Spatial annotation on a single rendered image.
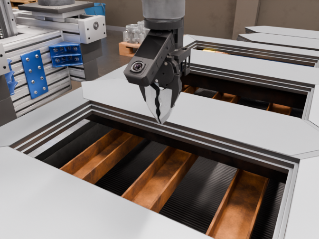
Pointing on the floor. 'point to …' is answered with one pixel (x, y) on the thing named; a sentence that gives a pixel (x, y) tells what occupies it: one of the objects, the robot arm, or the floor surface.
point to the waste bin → (96, 10)
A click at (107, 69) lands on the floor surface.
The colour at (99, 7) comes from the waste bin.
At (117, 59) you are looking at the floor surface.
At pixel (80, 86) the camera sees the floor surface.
